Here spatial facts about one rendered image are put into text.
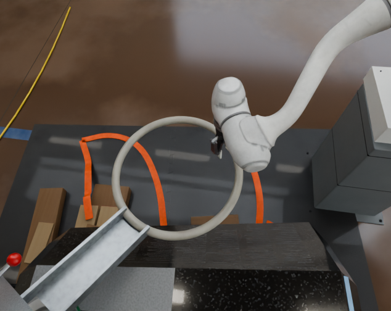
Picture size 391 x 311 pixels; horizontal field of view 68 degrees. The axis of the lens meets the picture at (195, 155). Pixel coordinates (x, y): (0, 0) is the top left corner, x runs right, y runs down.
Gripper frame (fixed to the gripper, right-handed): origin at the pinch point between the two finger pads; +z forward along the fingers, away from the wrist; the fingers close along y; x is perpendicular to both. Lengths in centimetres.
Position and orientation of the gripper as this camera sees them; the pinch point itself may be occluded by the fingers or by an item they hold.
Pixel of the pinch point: (223, 149)
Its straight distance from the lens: 122.3
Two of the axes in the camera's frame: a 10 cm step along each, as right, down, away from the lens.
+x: 6.0, 7.0, -3.8
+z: 0.5, 4.4, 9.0
